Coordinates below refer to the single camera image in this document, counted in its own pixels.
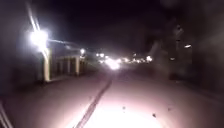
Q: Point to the street lamp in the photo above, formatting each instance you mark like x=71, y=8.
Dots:
x=39, y=37

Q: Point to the grey paved road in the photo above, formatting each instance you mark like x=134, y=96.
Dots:
x=133, y=90

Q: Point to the dark tree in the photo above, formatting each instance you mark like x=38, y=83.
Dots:
x=176, y=53

